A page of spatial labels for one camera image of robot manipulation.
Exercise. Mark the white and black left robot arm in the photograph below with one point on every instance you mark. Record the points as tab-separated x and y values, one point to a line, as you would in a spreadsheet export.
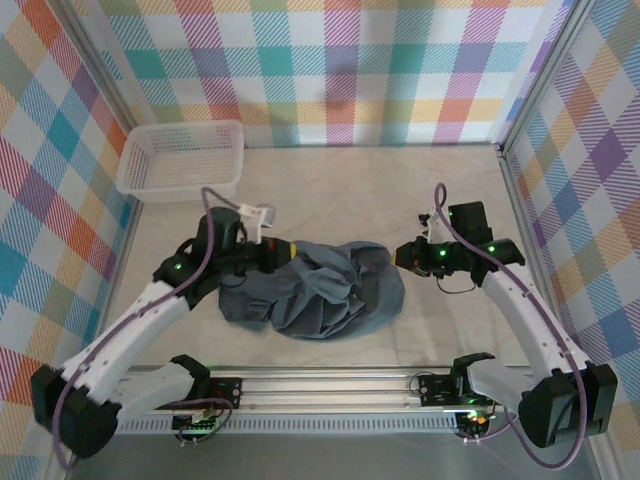
125	325

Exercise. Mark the aluminium frame post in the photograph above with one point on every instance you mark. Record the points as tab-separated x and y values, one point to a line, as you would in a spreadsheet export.
544	75
102	75

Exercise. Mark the white perforated plastic basket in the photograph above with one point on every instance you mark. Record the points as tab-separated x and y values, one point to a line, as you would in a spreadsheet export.
170	160

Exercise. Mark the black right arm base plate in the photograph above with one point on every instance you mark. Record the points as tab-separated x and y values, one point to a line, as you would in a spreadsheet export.
435	390

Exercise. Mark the grey metal shelf plate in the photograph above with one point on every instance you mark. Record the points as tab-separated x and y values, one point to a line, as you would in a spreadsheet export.
325	460

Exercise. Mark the aluminium corner strut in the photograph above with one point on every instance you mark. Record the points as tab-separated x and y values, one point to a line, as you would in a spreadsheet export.
605	460
60	470

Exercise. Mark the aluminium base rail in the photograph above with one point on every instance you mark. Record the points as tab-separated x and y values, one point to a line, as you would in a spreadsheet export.
325	390

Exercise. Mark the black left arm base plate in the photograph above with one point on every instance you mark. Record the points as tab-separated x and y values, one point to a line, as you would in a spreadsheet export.
227	392

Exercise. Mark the grey t-shirt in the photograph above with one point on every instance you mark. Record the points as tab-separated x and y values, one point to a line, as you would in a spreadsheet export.
320	295

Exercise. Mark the aluminium side rail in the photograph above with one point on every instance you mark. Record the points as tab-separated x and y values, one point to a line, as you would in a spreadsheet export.
129	232
511	175

